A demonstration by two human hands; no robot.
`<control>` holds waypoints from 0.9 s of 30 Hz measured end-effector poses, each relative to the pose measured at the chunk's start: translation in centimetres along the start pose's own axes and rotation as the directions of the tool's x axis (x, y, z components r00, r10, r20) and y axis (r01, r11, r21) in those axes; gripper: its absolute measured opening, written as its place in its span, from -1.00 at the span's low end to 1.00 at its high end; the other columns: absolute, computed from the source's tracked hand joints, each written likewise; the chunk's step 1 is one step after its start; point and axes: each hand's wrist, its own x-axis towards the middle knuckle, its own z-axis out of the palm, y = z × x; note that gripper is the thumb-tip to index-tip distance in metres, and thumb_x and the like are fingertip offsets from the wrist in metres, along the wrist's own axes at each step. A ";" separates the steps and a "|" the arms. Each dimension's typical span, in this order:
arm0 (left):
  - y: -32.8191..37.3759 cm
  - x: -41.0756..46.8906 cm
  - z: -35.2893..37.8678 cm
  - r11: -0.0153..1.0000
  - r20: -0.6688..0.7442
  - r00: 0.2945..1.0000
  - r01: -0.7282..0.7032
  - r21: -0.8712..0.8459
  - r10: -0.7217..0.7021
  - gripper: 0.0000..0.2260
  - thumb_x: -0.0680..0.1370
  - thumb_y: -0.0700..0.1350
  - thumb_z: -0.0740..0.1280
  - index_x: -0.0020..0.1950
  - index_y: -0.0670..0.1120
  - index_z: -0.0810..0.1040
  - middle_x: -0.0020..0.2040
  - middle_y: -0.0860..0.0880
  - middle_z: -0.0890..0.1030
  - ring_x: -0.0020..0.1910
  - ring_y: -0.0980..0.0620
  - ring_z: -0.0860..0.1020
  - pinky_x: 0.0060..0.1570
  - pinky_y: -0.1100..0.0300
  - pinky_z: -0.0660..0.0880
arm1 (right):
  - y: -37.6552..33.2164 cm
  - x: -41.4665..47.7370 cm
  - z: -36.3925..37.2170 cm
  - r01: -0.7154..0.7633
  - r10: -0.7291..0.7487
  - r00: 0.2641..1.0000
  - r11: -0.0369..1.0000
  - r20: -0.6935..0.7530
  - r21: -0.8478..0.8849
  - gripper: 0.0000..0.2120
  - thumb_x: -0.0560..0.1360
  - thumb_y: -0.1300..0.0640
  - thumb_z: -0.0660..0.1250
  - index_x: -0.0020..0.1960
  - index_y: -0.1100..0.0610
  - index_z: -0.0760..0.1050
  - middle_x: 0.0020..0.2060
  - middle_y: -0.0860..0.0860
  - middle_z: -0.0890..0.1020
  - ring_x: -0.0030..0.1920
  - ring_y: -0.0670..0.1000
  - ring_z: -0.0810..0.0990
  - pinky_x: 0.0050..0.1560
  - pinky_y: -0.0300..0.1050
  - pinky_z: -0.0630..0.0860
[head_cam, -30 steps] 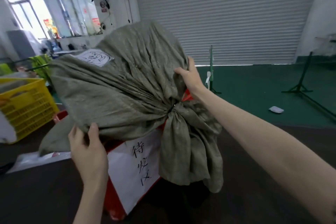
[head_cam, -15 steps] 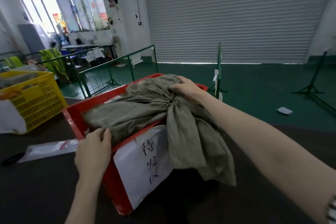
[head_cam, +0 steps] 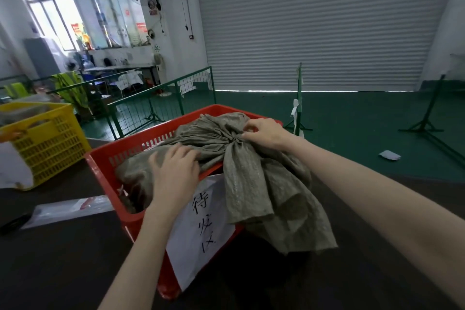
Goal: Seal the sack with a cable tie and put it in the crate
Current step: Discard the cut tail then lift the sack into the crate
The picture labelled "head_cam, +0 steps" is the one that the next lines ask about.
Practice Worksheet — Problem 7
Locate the grey-green woven cloth sack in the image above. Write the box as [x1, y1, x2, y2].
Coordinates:
[116, 112, 338, 256]

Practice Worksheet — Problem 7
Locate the green fence post stand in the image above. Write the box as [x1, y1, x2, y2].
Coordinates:
[283, 62, 313, 136]

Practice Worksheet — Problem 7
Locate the person's left forearm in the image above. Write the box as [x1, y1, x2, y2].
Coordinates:
[98, 204, 189, 310]

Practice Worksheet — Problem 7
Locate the grey metal cabinet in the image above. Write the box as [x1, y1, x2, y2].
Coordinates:
[23, 37, 68, 78]

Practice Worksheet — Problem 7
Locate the grey work desk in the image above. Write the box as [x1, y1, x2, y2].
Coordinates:
[83, 63, 161, 86]

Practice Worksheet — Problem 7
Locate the person's right forearm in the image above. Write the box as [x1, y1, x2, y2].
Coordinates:
[287, 135, 465, 307]

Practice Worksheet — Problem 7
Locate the clear plastic bag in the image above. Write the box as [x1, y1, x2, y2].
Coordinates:
[21, 195, 115, 230]

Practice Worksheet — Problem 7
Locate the person's left hand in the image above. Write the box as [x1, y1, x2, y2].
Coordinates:
[148, 143, 201, 214]

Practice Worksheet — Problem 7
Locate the white paper on fence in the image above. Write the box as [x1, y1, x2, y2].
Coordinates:
[177, 71, 213, 95]

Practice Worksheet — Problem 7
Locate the white handwritten paper label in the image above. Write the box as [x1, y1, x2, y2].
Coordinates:
[165, 174, 237, 292]

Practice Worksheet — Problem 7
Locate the yellow-green safety vest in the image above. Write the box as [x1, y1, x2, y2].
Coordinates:
[52, 71, 90, 109]

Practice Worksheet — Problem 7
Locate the grey roller shutter door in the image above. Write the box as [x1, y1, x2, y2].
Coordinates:
[192, 0, 463, 92]

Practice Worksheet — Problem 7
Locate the dark metal floor stand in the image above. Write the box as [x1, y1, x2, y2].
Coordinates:
[397, 74, 447, 134]

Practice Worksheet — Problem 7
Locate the green wire mesh fence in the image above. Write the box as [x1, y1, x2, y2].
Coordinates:
[106, 66, 217, 140]

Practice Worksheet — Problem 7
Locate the grey cloth bundle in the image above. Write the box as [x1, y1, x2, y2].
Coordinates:
[0, 104, 52, 127]

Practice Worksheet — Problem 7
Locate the red plastic basket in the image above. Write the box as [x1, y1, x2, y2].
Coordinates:
[84, 104, 284, 300]

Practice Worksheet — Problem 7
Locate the black marker pen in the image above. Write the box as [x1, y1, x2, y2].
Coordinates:
[0, 212, 34, 236]

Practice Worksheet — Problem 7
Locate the yellow plastic basket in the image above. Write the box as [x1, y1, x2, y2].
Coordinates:
[0, 101, 91, 191]

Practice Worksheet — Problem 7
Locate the large window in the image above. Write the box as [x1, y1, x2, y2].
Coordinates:
[16, 0, 150, 51]

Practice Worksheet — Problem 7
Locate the person's right hand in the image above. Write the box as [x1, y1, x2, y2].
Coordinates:
[241, 118, 296, 153]

